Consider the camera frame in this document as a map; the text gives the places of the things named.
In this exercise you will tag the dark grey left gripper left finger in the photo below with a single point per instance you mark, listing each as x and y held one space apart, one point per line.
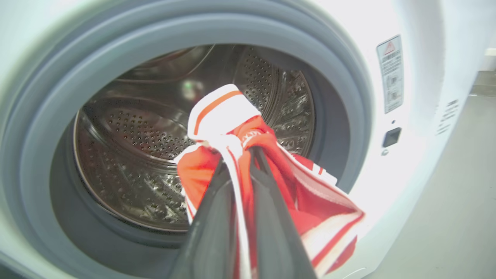
211 236

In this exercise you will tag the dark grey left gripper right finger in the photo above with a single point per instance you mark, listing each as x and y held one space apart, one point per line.
277 236

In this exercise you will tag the red and white garment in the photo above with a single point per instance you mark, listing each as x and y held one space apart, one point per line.
310 201

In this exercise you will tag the white washing machine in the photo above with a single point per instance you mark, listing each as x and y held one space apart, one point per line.
410 193

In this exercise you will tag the perforated steel washer drum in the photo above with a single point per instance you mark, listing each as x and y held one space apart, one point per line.
135 155

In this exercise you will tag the black door latch socket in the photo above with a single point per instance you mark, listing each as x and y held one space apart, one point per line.
391 137

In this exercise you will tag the grey rubber door gasket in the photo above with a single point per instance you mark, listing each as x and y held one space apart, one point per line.
50 128

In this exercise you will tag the warning label sticker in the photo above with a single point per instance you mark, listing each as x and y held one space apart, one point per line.
390 73

